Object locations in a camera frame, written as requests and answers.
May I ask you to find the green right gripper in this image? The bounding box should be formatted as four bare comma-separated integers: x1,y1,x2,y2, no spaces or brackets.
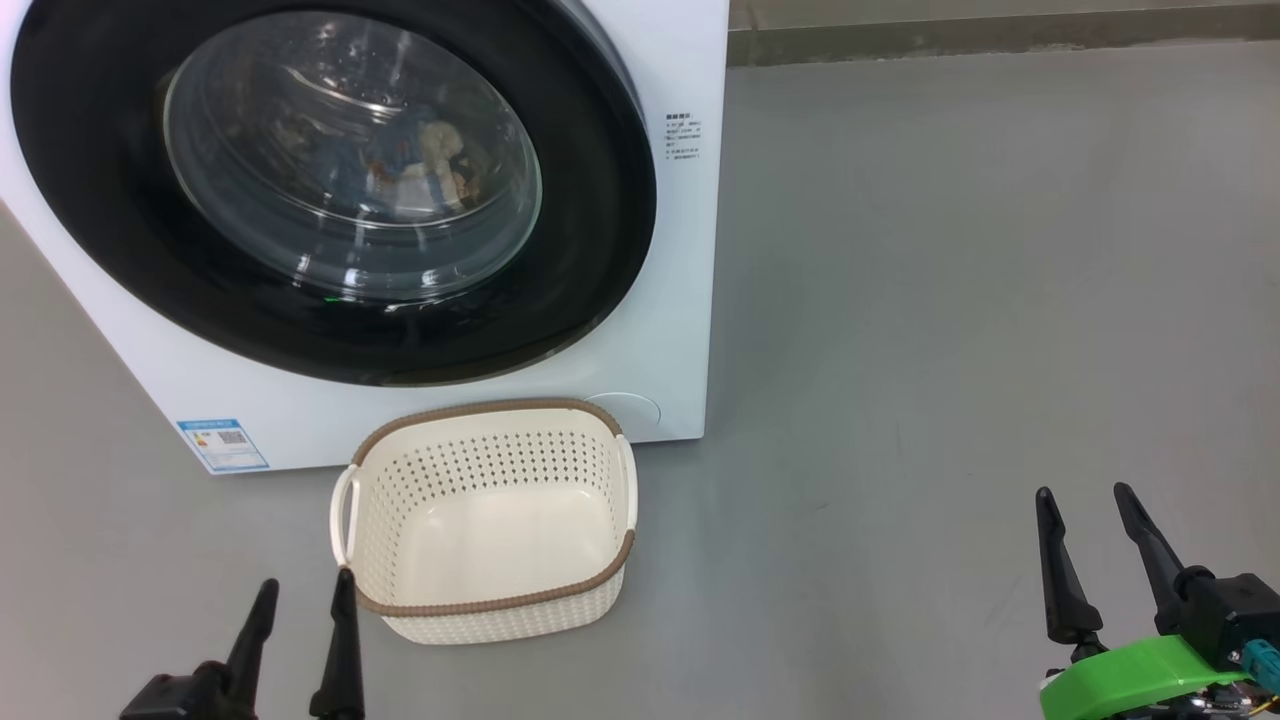
1035,482,1256,720

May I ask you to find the blue patterned garment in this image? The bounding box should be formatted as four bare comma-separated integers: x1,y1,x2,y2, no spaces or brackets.
365,130,431,196

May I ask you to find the cream perforated laundry basket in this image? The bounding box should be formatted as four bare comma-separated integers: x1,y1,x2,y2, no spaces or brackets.
330,398,638,646

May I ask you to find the blue energy label sticker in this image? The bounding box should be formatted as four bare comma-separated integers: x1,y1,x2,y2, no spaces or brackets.
177,418,271,474

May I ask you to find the small printed text label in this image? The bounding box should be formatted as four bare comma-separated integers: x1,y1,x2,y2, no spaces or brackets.
665,112,703,161

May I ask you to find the cream and orange garment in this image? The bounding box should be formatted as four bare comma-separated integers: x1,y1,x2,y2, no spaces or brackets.
415,120,481,201

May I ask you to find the round white filter cover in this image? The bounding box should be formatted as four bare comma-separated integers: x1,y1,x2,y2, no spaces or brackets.
583,392,662,441

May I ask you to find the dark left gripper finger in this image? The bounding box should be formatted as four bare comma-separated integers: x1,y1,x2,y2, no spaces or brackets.
308,567,366,720
222,578,281,706

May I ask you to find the teal right camera connector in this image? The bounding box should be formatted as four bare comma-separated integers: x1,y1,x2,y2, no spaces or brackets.
1240,640,1280,696

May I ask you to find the black glass washing machine door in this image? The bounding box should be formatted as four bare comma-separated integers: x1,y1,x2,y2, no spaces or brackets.
10,0,658,388

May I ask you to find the white front-load washing machine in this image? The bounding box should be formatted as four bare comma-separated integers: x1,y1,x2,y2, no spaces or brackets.
0,0,731,476

